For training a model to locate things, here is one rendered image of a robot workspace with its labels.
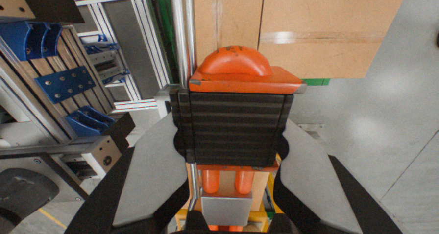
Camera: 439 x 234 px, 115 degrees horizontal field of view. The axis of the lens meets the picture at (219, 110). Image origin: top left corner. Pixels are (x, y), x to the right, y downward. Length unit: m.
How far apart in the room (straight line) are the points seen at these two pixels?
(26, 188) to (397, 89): 2.50
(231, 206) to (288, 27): 0.76
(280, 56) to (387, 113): 1.72
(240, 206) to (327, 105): 1.71
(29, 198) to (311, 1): 1.19
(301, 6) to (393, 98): 1.64
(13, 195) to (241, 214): 0.61
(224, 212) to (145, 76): 1.18
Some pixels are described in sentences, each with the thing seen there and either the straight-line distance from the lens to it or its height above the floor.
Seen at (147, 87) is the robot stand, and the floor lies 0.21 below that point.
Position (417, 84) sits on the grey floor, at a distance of 2.34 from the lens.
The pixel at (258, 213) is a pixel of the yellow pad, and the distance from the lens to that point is 0.56.
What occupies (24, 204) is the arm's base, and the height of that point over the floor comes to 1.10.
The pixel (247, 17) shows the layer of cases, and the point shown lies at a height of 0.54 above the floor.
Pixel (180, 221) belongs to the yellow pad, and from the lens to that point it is 0.58.
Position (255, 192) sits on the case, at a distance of 0.73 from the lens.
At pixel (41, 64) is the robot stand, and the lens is 0.72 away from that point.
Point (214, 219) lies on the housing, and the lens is 0.24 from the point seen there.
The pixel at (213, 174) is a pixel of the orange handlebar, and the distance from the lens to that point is 0.17.
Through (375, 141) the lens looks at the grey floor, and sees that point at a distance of 2.57.
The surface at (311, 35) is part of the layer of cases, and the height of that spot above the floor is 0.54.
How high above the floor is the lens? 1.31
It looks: 60 degrees down
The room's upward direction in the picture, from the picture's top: 179 degrees counter-clockwise
